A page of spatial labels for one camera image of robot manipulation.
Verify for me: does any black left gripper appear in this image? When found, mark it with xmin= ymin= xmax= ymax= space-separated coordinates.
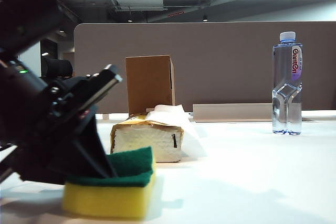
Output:
xmin=0 ymin=56 xmax=123 ymax=184

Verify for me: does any yellow sponge green scouring pad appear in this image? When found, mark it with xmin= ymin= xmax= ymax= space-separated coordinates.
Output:
xmin=62 ymin=146 xmax=157 ymax=219

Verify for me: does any clear Ganten water bottle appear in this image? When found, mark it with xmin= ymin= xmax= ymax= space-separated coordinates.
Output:
xmin=271 ymin=31 xmax=303 ymax=136

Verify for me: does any gold wrapped paper tissue pack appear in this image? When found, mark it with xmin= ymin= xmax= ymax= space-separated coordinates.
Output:
xmin=110 ymin=113 xmax=183 ymax=163

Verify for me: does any black office chair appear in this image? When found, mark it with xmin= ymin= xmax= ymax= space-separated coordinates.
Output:
xmin=41 ymin=57 xmax=75 ymax=79

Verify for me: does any white tissue sheet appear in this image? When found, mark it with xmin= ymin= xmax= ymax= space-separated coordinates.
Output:
xmin=145 ymin=104 xmax=208 ymax=158

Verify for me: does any brown cardboard box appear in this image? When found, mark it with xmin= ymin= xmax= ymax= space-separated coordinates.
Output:
xmin=125 ymin=55 xmax=176 ymax=116

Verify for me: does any wide brown desk partition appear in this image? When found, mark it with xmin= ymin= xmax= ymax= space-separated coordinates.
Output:
xmin=73 ymin=21 xmax=336 ymax=115

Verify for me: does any beige metal cable tray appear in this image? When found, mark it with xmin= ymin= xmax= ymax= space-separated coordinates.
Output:
xmin=192 ymin=103 xmax=275 ymax=123

